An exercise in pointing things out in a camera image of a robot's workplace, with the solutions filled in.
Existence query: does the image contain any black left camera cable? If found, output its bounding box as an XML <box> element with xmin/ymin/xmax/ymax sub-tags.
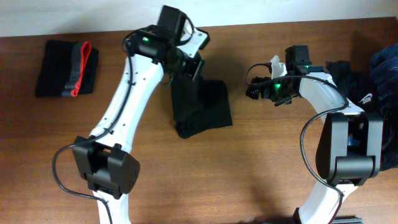
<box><xmin>51</xmin><ymin>15</ymin><xmax>195</xmax><ymax>224</ymax></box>

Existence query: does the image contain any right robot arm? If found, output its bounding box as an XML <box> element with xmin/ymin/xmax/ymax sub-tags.
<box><xmin>246</xmin><ymin>45</ymin><xmax>383</xmax><ymax>223</ymax></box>

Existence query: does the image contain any black clothes pile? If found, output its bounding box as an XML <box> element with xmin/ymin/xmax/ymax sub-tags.
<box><xmin>326</xmin><ymin>61</ymin><xmax>397</xmax><ymax>171</ymax></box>

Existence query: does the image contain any black camera cable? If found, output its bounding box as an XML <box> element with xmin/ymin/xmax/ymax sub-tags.
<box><xmin>51</xmin><ymin>15</ymin><xmax>195</xmax><ymax>224</ymax></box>
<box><xmin>244</xmin><ymin>63</ymin><xmax>349</xmax><ymax>224</ymax></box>

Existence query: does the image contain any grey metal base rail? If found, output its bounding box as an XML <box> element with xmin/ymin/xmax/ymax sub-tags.
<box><xmin>331</xmin><ymin>217</ymin><xmax>364</xmax><ymax>224</ymax></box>

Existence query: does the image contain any black garment red band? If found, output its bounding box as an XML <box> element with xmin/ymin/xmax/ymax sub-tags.
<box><xmin>35</xmin><ymin>40</ymin><xmax>99</xmax><ymax>98</ymax></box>

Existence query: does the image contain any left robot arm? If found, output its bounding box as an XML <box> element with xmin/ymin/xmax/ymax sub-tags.
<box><xmin>72</xmin><ymin>6</ymin><xmax>210</xmax><ymax>223</ymax></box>

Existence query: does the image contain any black t-shirt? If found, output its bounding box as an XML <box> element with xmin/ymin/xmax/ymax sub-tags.
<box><xmin>171</xmin><ymin>76</ymin><xmax>233</xmax><ymax>139</ymax></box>

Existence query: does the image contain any blue denim garment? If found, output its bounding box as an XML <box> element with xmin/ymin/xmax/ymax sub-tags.
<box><xmin>369</xmin><ymin>43</ymin><xmax>397</xmax><ymax>98</ymax></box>

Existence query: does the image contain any black right camera cable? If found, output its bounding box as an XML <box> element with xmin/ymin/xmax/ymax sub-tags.
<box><xmin>244</xmin><ymin>63</ymin><xmax>349</xmax><ymax>224</ymax></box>

